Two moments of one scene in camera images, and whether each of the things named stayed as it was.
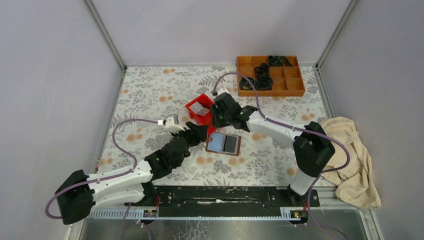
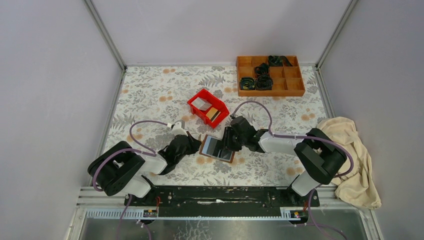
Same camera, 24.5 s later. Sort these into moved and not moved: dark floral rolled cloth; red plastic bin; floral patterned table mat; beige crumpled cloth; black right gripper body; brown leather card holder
Moved: black right gripper body; red plastic bin; brown leather card holder
Not moved: floral patterned table mat; beige crumpled cloth; dark floral rolled cloth
